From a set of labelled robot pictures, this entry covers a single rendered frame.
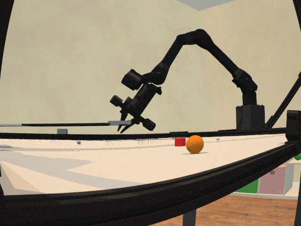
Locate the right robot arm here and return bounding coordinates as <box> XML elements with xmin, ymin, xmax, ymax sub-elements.
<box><xmin>121</xmin><ymin>29</ymin><xmax>258</xmax><ymax>106</ymax></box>

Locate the red cube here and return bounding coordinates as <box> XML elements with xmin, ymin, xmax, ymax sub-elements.
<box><xmin>175</xmin><ymin>138</ymin><xmax>186</xmax><ymax>146</ymax></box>

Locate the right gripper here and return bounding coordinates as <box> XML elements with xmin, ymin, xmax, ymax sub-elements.
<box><xmin>110</xmin><ymin>93</ymin><xmax>156</xmax><ymax>134</ymax></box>

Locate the orange ball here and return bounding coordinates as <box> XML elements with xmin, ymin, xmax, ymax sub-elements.
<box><xmin>186</xmin><ymin>135</ymin><xmax>204</xmax><ymax>153</ymax></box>

